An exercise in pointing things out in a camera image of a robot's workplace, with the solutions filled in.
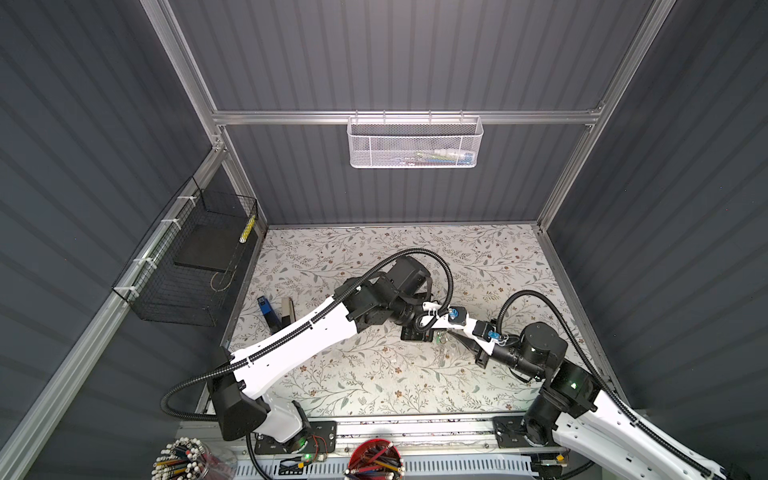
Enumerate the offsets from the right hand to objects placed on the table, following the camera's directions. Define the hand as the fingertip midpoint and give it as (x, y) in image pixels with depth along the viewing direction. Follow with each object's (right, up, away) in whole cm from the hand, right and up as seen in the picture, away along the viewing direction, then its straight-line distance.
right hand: (457, 327), depth 68 cm
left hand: (-3, +2, -1) cm, 4 cm away
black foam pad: (-61, +19, +9) cm, 64 cm away
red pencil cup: (-18, -27, -4) cm, 33 cm away
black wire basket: (-67, +12, +5) cm, 68 cm away
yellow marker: (-55, +22, +13) cm, 61 cm away
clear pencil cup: (-54, -22, -11) cm, 59 cm away
